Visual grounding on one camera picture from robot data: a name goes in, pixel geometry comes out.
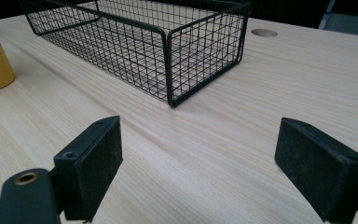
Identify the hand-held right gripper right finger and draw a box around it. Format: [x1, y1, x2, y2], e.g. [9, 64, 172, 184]
[274, 117, 358, 224]

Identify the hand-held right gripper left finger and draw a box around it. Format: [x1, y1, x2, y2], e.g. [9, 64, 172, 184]
[53, 115, 124, 223]

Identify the grey chair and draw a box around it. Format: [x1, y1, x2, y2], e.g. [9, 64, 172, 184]
[318, 0, 358, 39]

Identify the black wire mesh basket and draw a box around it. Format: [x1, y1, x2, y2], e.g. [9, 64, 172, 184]
[19, 0, 252, 108]

